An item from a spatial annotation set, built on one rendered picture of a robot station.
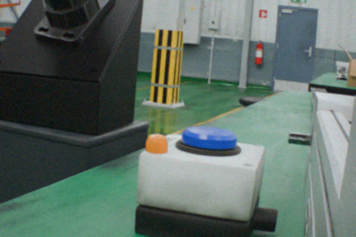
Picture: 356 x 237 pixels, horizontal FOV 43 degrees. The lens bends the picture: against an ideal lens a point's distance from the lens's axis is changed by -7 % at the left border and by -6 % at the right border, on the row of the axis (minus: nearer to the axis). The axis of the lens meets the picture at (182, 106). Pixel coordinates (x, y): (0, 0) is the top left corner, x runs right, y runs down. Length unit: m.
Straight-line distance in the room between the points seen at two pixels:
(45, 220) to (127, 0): 0.48
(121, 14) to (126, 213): 0.42
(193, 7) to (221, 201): 11.60
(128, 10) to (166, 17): 6.10
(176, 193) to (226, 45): 11.54
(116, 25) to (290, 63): 10.82
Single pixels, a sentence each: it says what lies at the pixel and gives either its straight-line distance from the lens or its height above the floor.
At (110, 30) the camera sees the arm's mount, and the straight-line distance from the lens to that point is 0.71.
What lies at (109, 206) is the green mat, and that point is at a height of 0.78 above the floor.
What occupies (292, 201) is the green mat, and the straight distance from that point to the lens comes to 0.45.
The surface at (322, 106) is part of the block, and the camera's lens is 0.46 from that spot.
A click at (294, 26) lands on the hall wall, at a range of 11.51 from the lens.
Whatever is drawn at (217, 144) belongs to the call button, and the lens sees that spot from 0.33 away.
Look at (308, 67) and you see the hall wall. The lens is 11.44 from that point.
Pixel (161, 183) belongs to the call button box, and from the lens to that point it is 0.32.
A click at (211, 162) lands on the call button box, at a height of 0.84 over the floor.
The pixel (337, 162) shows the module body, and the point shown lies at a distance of 0.23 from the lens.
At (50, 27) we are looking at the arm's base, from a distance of 0.73.
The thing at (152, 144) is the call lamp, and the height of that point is 0.85.
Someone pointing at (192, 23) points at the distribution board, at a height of 1.44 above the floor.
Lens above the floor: 0.91
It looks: 7 degrees down
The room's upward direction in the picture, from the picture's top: 5 degrees clockwise
